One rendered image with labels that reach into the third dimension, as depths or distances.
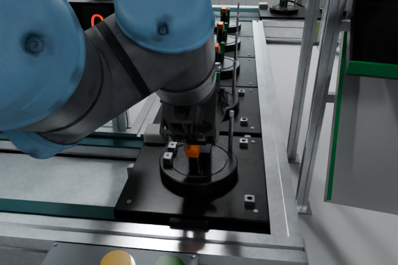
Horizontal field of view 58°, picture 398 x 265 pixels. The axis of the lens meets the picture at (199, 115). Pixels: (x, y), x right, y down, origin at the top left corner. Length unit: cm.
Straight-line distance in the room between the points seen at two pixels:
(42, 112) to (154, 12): 13
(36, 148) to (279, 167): 49
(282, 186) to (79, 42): 52
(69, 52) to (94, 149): 64
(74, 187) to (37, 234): 16
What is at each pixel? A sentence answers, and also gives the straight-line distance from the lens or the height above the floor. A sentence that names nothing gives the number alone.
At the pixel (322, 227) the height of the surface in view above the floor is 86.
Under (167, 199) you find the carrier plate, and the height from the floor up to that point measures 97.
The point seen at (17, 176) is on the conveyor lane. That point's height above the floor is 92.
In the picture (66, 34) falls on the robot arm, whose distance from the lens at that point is 17.
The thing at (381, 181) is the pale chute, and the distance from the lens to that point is 61.
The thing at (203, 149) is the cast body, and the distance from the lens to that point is 60.
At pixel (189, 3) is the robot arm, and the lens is 27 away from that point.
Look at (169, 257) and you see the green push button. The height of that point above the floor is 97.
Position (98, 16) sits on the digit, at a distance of 68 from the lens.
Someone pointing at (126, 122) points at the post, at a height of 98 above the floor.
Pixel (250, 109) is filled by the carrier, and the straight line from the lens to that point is 86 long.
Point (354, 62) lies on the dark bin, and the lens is 49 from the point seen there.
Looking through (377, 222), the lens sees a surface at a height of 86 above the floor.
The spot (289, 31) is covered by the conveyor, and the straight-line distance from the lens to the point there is 177.
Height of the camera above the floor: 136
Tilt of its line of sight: 28 degrees down
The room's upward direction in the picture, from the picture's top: straight up
